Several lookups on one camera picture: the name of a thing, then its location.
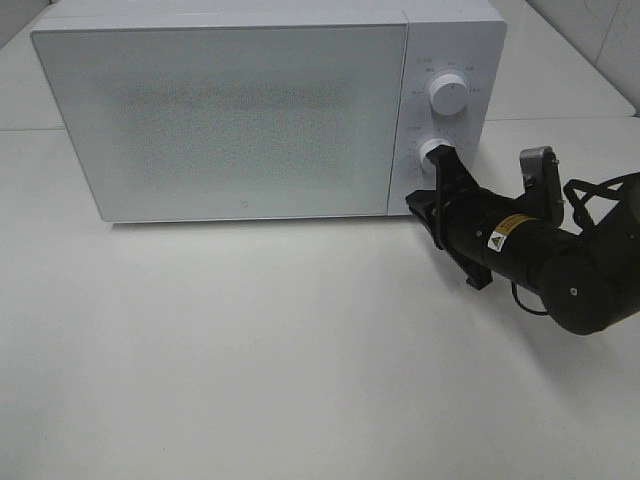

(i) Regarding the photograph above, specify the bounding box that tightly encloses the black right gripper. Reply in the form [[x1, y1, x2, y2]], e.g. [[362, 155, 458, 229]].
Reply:
[[405, 146, 538, 290]]

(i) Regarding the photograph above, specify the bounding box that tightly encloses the white microwave knob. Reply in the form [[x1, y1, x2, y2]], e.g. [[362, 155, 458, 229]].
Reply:
[[418, 138, 455, 174], [428, 73, 469, 116]]

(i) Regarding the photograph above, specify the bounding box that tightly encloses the white microwave door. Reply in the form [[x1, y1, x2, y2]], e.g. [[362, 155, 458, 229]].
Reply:
[[32, 25, 406, 223]]

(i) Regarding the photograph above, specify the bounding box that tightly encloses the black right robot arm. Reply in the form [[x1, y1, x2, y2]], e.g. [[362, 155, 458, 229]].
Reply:
[[406, 144, 639, 336]]

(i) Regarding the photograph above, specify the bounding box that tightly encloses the white microwave oven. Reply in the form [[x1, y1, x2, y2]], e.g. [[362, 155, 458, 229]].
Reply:
[[31, 1, 507, 217]]

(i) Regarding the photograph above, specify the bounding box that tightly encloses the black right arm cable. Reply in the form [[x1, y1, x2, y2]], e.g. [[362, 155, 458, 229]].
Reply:
[[509, 282, 551, 317]]

